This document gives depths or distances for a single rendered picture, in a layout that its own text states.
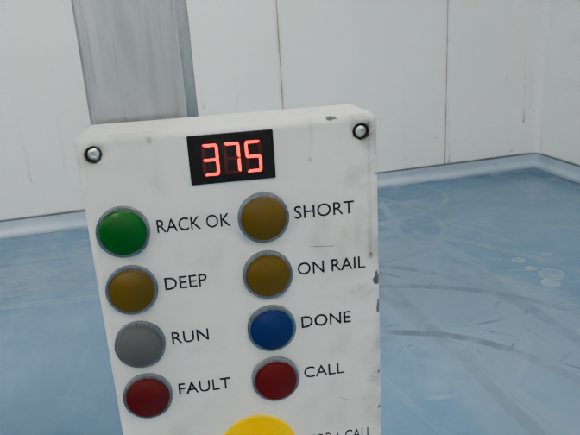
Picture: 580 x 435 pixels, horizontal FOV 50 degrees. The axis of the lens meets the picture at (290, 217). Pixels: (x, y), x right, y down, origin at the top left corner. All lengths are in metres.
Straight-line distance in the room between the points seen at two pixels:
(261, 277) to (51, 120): 3.74
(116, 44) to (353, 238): 0.19
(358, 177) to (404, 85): 4.09
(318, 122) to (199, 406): 0.19
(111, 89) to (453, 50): 4.24
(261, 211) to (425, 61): 4.17
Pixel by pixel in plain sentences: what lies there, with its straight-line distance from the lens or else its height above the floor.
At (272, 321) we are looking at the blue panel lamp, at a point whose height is 1.04.
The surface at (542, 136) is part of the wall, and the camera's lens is 5.02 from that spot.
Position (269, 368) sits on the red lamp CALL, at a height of 1.00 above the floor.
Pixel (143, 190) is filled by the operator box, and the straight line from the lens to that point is 0.36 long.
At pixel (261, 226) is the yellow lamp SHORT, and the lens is 0.36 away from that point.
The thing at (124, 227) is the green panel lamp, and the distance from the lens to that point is 0.36.
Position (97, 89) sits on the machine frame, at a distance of 0.42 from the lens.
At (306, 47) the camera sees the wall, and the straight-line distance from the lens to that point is 4.19.
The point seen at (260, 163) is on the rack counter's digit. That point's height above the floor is 1.13.
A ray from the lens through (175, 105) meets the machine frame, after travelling 0.41.
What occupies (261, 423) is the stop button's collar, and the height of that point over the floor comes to 0.96.
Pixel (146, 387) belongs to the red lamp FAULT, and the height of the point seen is 1.00.
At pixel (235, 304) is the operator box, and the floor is 1.05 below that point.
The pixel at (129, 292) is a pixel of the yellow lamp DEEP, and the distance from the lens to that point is 0.37.
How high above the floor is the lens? 1.21
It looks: 18 degrees down
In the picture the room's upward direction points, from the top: 4 degrees counter-clockwise
